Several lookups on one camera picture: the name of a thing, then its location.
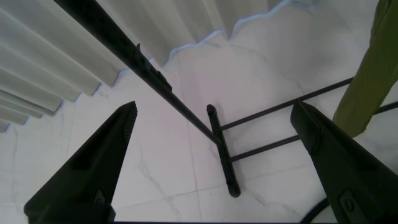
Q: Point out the black clothes rack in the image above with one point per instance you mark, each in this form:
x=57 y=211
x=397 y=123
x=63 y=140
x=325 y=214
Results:
x=124 y=46

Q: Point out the white curtain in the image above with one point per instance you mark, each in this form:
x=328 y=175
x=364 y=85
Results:
x=62 y=56

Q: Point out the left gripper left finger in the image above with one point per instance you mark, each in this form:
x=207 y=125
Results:
x=84 y=174

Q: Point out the green printed t-shirt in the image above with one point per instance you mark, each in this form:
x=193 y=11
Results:
x=370 y=77

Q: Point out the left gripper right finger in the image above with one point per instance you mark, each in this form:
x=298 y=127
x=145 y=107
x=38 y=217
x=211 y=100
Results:
x=348 y=177

